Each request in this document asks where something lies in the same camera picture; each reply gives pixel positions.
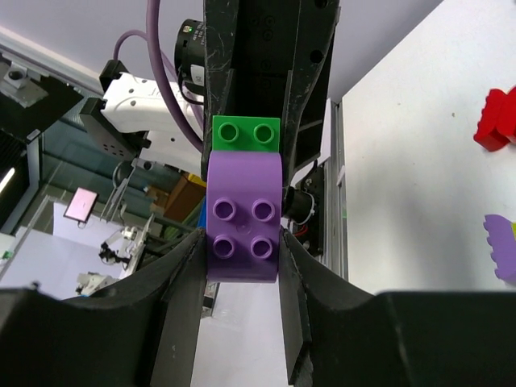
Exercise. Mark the purple curved lego brick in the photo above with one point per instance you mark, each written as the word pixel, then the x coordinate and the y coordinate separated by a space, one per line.
pixel 243 209

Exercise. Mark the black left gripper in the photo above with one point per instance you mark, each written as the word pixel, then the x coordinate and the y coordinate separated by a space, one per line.
pixel 271 49

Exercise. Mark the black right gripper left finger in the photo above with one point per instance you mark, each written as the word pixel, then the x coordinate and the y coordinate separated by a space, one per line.
pixel 140 331

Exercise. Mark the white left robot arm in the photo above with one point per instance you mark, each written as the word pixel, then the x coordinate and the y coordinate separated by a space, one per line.
pixel 131 120

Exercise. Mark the purple lego with lime top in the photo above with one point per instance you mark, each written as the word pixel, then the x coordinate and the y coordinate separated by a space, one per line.
pixel 501 239

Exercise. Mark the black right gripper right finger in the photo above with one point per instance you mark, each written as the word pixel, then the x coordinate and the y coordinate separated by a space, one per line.
pixel 336 334

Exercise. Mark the red jagged lego pieces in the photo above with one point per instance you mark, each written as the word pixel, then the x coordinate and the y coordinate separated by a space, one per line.
pixel 496 127

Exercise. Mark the green lego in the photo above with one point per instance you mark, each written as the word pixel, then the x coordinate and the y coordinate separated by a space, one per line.
pixel 248 134

